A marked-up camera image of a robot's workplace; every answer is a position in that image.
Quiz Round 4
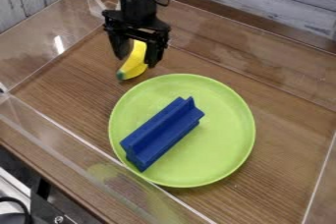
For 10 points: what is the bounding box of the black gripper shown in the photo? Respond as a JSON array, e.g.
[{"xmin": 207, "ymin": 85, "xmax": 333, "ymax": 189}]
[{"xmin": 103, "ymin": 10, "xmax": 171, "ymax": 68}]

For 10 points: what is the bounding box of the clear acrylic tray wall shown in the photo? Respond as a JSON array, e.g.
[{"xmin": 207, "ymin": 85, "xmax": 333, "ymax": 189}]
[{"xmin": 0, "ymin": 0, "xmax": 336, "ymax": 224}]

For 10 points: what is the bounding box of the green round plate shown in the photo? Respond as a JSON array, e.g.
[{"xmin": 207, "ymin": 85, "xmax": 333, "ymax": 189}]
[{"xmin": 109, "ymin": 74, "xmax": 256, "ymax": 188}]

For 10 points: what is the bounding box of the black cable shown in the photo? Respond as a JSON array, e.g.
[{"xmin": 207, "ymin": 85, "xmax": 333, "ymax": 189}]
[{"xmin": 0, "ymin": 196, "xmax": 35, "ymax": 224}]

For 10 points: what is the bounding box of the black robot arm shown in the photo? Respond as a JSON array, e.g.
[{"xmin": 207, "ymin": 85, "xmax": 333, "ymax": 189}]
[{"xmin": 103, "ymin": 0, "xmax": 171, "ymax": 68}]

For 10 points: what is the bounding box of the yellow toy banana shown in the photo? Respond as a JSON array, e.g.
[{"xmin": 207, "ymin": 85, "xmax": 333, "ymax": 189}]
[{"xmin": 117, "ymin": 40, "xmax": 147, "ymax": 81}]

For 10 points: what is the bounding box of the blue plastic block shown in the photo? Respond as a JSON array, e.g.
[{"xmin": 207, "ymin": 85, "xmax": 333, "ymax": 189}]
[{"xmin": 121, "ymin": 96, "xmax": 205, "ymax": 172}]

